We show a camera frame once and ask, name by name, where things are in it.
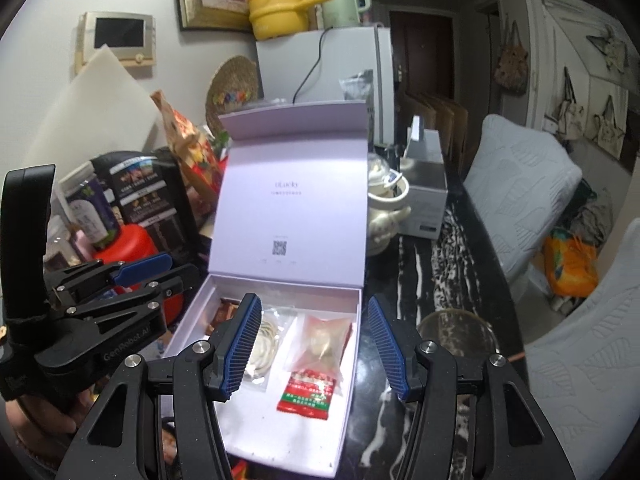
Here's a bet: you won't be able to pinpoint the person's left hand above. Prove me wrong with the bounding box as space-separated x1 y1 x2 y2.
5 390 96 468

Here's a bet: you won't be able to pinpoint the red green snack packet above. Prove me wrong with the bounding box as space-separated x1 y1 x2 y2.
276 367 335 421

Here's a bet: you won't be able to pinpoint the orange bag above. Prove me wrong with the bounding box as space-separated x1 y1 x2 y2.
544 230 599 297

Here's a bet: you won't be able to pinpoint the lavender gift box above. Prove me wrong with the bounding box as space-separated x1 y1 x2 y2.
162 101 369 479

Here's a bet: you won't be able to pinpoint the pink translucent bag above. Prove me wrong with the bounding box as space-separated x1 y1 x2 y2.
285 312 353 386

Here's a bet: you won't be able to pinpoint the wall intercom panel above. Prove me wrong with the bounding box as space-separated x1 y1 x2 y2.
75 11 157 79

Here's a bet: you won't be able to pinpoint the glass pitcher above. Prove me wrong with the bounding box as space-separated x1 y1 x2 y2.
415 309 501 359

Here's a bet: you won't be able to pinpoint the silver box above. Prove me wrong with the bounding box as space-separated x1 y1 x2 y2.
395 115 448 240

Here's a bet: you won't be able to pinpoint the grey chair cover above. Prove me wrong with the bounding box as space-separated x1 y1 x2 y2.
462 114 583 286
522 285 636 480

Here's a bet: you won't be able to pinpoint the far grey chair cover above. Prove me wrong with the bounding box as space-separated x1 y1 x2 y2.
462 114 583 286

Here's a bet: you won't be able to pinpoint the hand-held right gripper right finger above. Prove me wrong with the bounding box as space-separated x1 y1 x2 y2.
366 294 576 480

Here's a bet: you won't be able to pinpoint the black kettle cable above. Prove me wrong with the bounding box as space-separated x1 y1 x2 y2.
292 27 333 106

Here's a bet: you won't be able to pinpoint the star shaped wall hanging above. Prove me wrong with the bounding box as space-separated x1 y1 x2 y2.
586 22 630 78

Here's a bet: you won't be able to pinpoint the clear bag of white rings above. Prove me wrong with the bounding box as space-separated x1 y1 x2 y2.
245 307 296 393

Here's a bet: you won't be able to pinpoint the brown snack packet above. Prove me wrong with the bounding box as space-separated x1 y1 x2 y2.
207 297 243 336

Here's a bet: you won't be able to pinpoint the green electric kettle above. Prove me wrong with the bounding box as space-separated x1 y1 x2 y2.
320 0 373 29

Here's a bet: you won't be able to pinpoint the yellow pot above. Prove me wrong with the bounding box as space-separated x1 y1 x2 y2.
248 0 337 40

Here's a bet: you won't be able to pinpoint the jar with purple label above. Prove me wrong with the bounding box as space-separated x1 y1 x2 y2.
57 160 121 251

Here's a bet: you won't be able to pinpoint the grey clothes pile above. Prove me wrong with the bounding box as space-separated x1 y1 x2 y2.
570 185 613 246

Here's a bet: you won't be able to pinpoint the white teapot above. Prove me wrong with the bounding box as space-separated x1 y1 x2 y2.
366 152 412 256

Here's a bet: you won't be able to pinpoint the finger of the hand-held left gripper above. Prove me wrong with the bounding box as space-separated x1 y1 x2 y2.
65 263 206 318
47 253 173 301

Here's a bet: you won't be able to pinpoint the white foam board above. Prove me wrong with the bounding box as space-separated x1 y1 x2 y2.
22 44 166 171

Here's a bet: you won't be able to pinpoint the white tote bag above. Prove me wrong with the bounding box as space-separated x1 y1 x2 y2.
544 67 585 141

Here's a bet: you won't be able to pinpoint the brown tote bag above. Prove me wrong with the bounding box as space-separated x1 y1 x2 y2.
495 15 530 93

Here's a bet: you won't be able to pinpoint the woven straw fan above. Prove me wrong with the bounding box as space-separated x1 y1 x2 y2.
205 56 261 121

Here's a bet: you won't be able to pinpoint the dark wooden door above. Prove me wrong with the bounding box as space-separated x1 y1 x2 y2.
389 10 456 106

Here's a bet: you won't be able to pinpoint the red plastic stool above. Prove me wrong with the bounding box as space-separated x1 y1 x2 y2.
92 222 186 326

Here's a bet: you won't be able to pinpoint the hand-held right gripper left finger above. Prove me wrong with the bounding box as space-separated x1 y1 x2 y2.
55 292 263 480

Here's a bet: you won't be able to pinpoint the near grey chair cover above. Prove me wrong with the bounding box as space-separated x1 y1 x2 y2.
522 285 636 480

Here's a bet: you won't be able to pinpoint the star print tote bag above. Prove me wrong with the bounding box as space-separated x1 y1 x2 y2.
592 95 626 161

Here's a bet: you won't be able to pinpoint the brown cardboard sheets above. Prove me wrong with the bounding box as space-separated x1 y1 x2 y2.
402 92 468 176

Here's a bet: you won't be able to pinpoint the silver foil bag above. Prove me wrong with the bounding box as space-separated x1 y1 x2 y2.
339 70 375 106

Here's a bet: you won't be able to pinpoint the red printed gift bag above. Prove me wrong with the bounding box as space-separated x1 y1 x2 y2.
150 90 231 206

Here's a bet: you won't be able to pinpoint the white mini fridge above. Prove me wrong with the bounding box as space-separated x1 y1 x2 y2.
255 25 396 148

